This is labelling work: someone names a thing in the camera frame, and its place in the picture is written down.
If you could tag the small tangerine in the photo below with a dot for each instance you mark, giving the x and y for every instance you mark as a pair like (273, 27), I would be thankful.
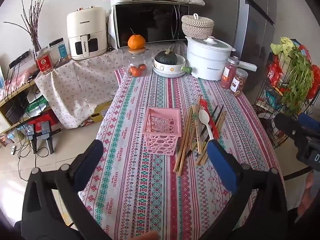
(134, 71)
(142, 67)

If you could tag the small-print floral cloth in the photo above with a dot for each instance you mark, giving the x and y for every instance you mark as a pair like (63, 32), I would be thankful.
(80, 87)

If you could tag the patterned woven tablecloth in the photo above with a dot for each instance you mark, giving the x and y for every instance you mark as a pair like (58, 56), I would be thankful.
(150, 185)

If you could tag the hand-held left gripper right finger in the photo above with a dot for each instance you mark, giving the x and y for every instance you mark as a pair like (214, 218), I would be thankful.
(221, 165)

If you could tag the napa cabbage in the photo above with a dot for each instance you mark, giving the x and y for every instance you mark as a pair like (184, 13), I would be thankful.
(282, 45)

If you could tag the red snack packets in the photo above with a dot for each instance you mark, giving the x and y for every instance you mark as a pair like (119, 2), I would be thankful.
(273, 71)

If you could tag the person's right hand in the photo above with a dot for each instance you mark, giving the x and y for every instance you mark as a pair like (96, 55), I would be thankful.
(310, 190)

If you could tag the large orange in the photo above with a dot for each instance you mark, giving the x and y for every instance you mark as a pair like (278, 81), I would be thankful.
(136, 41)

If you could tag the white electric cooking pot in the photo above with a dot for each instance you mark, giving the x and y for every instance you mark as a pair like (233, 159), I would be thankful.
(207, 60)

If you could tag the black chopstick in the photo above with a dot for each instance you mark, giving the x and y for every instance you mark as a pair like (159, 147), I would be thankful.
(215, 116)

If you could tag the white air fryer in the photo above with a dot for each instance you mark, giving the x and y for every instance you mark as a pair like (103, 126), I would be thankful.
(86, 30)

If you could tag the green pumpkin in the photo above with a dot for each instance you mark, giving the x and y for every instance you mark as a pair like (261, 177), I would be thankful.
(166, 57)

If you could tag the dried branches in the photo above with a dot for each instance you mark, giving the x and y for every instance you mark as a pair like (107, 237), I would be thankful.
(32, 22)

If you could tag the leafy green vegetables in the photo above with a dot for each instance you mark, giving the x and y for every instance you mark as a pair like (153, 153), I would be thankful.
(298, 80)

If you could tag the white plastic spoon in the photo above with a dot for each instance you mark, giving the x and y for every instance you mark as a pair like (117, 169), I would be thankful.
(205, 120)

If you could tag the pile of wooden chopsticks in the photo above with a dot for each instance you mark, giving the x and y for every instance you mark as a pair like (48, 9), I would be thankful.
(187, 135)

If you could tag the woven basket with lid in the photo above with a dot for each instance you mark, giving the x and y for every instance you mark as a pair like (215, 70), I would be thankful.
(197, 26)

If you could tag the black power strip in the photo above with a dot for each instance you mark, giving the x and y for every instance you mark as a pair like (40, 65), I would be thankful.
(18, 59)

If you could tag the red label glass jar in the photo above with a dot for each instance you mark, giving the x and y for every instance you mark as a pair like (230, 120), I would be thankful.
(43, 61)

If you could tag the plastic jar of red berries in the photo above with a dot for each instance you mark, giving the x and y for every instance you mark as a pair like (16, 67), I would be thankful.
(228, 73)

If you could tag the jar with black lid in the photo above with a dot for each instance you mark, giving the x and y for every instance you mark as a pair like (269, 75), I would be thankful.
(60, 51)

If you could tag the plastic jar of dried slices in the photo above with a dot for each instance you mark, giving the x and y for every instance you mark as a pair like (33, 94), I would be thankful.
(238, 82)

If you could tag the pink plastic basket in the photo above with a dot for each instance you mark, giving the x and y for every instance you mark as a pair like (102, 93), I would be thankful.
(162, 130)

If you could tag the wooden shelf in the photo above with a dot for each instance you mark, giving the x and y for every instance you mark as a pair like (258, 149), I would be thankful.
(15, 97)

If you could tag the grey refrigerator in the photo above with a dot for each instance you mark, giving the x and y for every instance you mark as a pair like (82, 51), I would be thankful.
(252, 30)

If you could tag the white paper roll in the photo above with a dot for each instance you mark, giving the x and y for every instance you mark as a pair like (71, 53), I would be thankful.
(247, 66)

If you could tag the microwave oven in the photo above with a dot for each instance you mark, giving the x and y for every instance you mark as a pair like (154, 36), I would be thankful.
(150, 25)

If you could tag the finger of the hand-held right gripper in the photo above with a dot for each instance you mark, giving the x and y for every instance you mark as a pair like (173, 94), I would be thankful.
(307, 120)
(287, 126)

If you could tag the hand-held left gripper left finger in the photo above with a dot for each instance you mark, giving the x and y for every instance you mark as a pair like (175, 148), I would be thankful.
(91, 160)

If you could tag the yellow cardboard box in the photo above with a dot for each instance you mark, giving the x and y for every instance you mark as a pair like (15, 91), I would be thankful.
(101, 111)

